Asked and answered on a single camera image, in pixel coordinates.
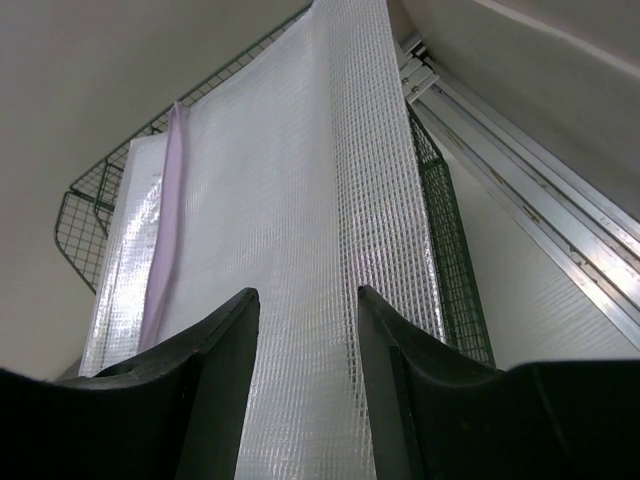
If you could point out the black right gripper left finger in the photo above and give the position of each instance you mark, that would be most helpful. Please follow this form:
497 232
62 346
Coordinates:
175 411

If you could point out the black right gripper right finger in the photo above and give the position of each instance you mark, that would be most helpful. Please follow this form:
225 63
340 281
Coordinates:
437 414

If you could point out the clear purple zipper pouch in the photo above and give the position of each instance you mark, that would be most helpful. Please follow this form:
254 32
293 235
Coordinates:
312 421

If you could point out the green wire mesh organizer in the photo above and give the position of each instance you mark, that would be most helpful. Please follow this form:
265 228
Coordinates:
450 250

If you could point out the aluminium frame rail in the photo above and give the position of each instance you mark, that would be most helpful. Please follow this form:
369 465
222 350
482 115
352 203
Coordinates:
589 238

